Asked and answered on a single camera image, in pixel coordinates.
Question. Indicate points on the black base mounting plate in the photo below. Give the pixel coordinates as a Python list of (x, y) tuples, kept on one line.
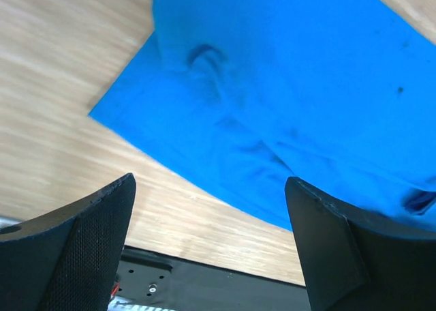
[(152, 281)]

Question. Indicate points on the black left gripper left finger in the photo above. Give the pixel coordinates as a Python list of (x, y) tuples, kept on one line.
[(67, 259)]

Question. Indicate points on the blue t shirt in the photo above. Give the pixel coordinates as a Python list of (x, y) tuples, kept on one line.
[(237, 96)]

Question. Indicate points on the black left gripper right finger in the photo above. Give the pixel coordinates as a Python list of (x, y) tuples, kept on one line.
[(353, 259)]

